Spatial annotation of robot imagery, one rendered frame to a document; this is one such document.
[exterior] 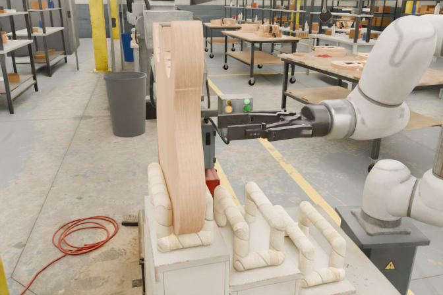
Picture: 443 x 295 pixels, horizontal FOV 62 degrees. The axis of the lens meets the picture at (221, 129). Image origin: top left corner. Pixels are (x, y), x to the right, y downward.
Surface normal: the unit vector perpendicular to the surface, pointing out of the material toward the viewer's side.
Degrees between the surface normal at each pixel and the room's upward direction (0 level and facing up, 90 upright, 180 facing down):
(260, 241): 0
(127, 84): 94
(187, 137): 71
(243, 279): 0
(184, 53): 90
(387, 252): 90
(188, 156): 63
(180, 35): 78
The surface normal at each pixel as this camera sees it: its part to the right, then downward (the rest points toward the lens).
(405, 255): 0.09, 0.33
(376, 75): -0.80, 0.31
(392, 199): -0.54, 0.23
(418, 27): 0.04, -0.64
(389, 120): 0.32, 0.62
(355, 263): 0.01, -0.95
